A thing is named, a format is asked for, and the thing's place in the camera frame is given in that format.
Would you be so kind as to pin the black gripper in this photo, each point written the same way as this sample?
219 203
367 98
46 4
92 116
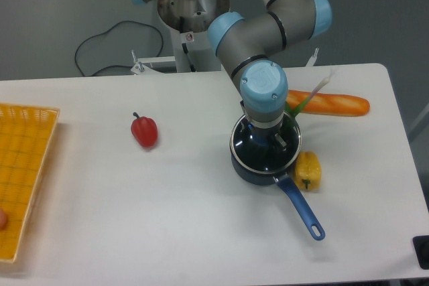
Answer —
264 133

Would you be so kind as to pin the glass pot lid blue knob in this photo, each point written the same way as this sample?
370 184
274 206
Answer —
265 159

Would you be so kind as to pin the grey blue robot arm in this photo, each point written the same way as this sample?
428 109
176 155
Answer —
243 47

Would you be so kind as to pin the dark blue saucepan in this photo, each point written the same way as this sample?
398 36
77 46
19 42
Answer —
284 182

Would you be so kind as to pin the yellow bell pepper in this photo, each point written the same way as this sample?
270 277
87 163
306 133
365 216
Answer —
307 171

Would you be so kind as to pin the orange baguette bread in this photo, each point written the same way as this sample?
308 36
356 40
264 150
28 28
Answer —
342 105

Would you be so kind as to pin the green onion stalk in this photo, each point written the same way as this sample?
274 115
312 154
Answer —
293 112

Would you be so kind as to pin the red bell pepper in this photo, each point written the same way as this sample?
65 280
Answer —
144 130

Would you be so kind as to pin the black device at table corner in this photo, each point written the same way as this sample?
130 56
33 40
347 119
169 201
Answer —
421 244

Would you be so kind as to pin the yellow woven basket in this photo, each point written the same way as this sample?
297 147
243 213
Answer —
26 134

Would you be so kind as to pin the right white table clamp bracket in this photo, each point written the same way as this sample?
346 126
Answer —
313 58

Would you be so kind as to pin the white table clamp bracket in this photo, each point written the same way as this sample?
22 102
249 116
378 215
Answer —
313 58
155 65

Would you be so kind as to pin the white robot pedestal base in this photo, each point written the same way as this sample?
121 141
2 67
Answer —
188 22

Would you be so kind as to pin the left white table clamp bracket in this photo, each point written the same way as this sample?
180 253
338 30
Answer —
155 65

